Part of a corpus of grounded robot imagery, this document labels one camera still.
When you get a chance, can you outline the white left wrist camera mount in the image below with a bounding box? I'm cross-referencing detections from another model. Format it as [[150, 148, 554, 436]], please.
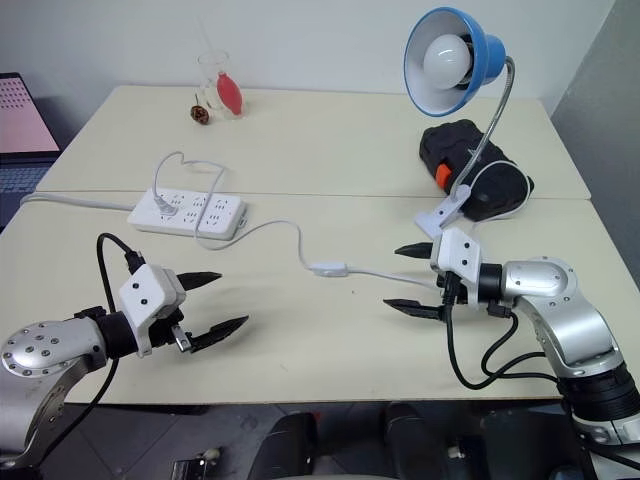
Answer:
[[117, 263, 188, 358]]

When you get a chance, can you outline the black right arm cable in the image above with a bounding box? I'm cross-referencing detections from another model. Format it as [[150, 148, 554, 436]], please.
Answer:
[[441, 272, 564, 392]]

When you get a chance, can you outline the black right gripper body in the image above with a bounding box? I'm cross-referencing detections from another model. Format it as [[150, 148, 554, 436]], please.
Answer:
[[432, 268, 469, 322]]

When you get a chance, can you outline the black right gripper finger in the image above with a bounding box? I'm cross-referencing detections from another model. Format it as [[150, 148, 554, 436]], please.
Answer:
[[382, 297, 444, 322], [393, 242, 436, 260]]

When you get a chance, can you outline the blue clip-on desk lamp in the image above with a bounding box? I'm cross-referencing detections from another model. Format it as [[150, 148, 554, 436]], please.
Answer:
[[403, 6, 517, 239]]

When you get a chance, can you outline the white lamp power cord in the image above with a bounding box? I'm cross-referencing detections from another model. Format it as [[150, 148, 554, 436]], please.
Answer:
[[151, 150, 533, 292]]

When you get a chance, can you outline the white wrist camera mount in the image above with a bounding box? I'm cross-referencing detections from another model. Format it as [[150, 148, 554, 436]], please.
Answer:
[[430, 227, 484, 307], [117, 263, 188, 358]]

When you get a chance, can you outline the red bulb glass dropper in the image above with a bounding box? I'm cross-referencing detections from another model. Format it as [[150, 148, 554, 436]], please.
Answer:
[[198, 18, 246, 118]]

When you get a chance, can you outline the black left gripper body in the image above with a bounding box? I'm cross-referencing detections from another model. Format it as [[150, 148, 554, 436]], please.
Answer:
[[148, 304, 195, 354]]

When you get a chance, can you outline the dark rounded shape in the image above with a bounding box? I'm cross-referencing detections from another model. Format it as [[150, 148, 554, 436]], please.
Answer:
[[383, 401, 452, 480], [258, 411, 320, 480]]

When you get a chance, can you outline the open laptop with pink screen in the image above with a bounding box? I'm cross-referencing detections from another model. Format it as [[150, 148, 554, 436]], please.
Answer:
[[0, 72, 62, 201]]

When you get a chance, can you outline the white light bulb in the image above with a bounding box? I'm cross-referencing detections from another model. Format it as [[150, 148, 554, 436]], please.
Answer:
[[423, 35, 475, 92]]

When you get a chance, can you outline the white power strip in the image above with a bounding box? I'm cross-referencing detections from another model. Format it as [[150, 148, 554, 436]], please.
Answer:
[[126, 186, 249, 240]]

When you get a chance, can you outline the white inline cord switch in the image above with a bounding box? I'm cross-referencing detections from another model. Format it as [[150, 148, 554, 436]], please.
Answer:
[[308, 261, 350, 278]]

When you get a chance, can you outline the clear glass beaker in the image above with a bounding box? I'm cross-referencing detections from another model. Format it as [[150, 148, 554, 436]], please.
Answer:
[[196, 49, 248, 122]]

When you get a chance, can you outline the thick white power strip cable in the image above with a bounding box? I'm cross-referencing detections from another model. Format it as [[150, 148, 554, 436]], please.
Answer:
[[18, 191, 141, 212]]

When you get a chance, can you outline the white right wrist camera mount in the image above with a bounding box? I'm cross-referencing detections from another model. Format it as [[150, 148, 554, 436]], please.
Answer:
[[430, 227, 484, 307]]

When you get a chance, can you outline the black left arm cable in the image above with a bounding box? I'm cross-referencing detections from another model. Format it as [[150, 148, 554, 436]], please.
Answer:
[[29, 232, 147, 466]]

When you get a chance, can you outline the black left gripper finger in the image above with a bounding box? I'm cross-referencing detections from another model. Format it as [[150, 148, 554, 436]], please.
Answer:
[[176, 271, 223, 294], [189, 314, 250, 353]]

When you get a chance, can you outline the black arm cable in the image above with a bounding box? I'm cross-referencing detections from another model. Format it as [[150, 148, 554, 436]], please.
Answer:
[[29, 232, 147, 466], [441, 272, 564, 392]]

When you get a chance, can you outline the black case with orange latch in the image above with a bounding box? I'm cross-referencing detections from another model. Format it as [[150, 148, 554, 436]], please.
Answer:
[[418, 119, 536, 222]]

